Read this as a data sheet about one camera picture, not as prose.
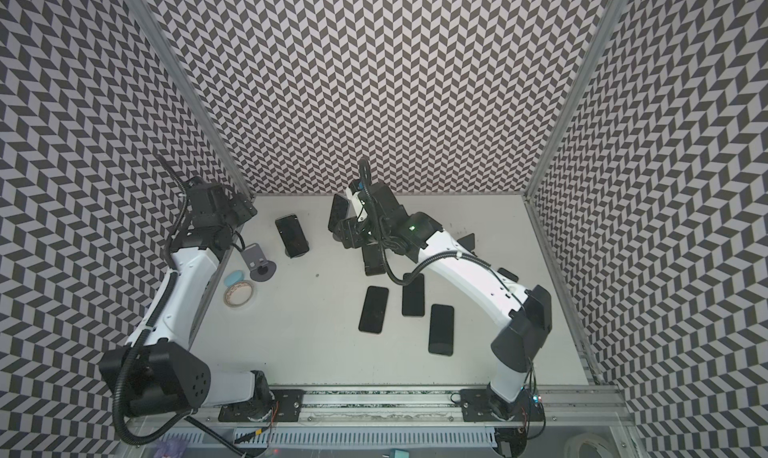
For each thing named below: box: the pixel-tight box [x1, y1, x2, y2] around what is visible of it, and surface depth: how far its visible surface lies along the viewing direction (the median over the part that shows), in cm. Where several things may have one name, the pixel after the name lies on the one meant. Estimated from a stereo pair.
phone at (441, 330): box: [428, 304, 455, 357], surface depth 85 cm
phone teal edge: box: [328, 193, 349, 232], surface depth 100 cm
